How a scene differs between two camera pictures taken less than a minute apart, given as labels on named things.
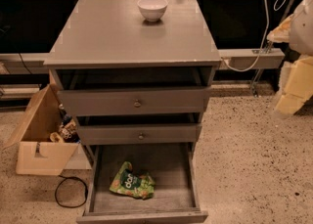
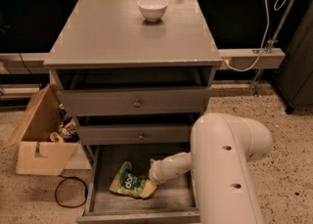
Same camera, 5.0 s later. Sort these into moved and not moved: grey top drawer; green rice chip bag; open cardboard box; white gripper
Moved: white gripper
Not moved: grey top drawer; green rice chip bag; open cardboard box
